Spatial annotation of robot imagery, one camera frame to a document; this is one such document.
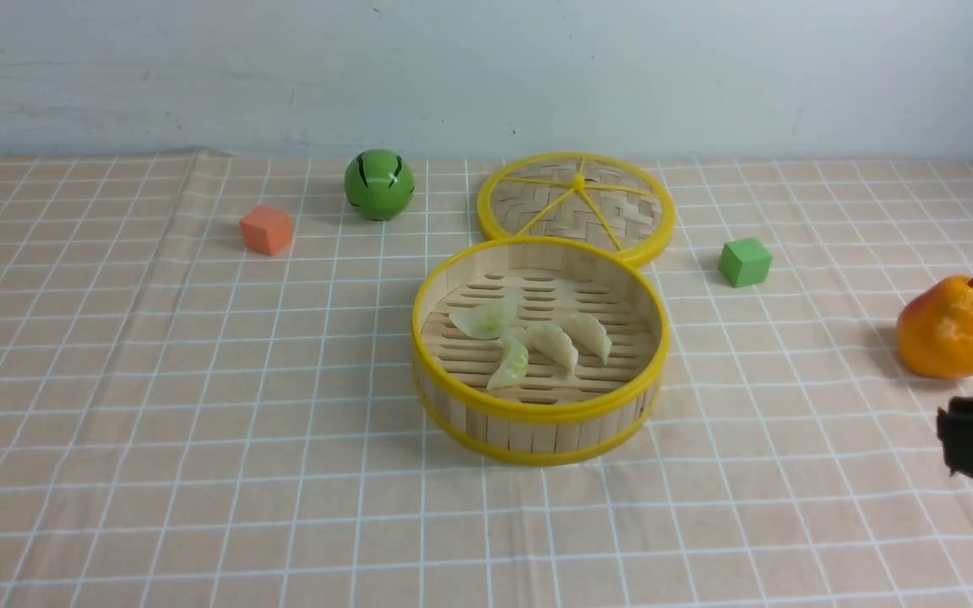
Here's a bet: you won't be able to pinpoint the beige dumpling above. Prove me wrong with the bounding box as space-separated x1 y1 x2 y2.
556 312 612 366
510 322 579 376

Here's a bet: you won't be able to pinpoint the pale green dumpling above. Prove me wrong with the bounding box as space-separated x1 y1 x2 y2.
486 334 530 390
449 296 519 341

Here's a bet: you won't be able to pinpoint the woven bamboo steamer lid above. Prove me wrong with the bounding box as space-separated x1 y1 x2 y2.
476 151 677 266

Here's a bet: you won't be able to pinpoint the bamboo steamer tray yellow rim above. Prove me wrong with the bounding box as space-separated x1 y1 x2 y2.
410 237 671 466

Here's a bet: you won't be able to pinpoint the orange yellow pear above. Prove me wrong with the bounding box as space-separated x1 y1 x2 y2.
895 274 973 380

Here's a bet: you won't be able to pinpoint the green cube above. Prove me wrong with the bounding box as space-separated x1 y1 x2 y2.
718 237 773 289

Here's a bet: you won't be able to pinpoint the green ball black stripes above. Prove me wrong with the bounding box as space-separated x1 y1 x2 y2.
343 149 416 222

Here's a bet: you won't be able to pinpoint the orange cube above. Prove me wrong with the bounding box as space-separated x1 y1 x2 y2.
238 204 294 257

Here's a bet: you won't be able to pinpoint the beige checkered tablecloth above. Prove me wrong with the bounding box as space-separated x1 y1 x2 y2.
0 151 973 607

